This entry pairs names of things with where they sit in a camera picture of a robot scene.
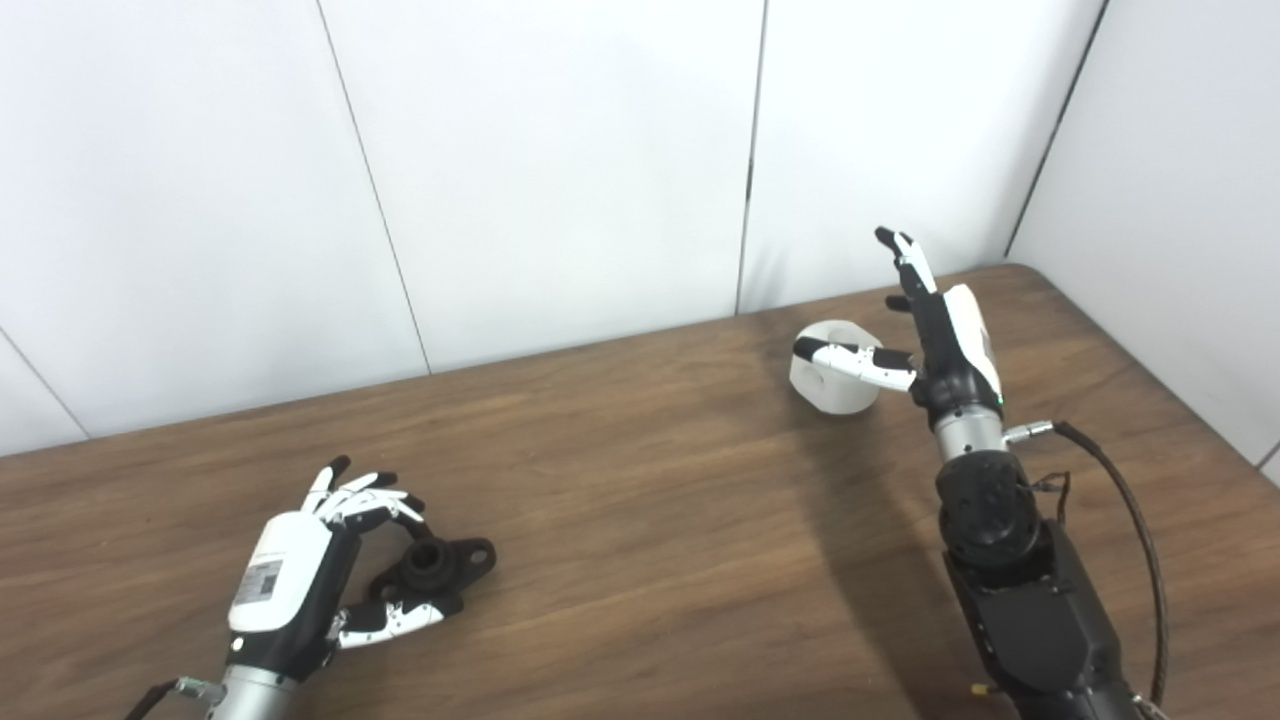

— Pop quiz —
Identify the round white piece with holes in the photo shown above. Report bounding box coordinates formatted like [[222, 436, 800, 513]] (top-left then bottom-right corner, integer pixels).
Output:
[[789, 319, 886, 416]]

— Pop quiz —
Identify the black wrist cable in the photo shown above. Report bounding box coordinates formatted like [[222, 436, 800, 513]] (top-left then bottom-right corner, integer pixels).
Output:
[[1003, 420, 1171, 720], [125, 677, 226, 720]]

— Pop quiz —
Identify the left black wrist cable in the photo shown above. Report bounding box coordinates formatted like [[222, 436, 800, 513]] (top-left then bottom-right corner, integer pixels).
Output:
[[125, 677, 226, 720]]

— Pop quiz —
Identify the black flanged holder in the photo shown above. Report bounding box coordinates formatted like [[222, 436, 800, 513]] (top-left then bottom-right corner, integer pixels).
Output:
[[367, 536, 497, 616]]

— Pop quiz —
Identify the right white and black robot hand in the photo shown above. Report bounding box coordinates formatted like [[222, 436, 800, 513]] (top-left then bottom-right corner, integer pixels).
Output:
[[793, 226, 1005, 433]]

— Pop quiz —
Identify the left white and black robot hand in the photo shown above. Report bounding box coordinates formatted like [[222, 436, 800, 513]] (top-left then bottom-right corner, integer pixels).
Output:
[[227, 456, 453, 683]]

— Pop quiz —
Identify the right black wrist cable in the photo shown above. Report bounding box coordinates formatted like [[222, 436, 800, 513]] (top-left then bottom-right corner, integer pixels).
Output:
[[1003, 420, 1171, 720]]

